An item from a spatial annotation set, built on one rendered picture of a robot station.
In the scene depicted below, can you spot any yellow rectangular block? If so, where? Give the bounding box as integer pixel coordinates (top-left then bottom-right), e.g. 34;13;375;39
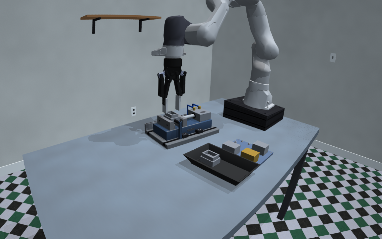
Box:
240;148;260;162

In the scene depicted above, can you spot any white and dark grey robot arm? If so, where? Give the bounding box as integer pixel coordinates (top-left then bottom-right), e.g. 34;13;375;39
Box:
152;0;279;110

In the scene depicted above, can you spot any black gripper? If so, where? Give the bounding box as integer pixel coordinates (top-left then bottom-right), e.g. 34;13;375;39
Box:
157;58;187;114

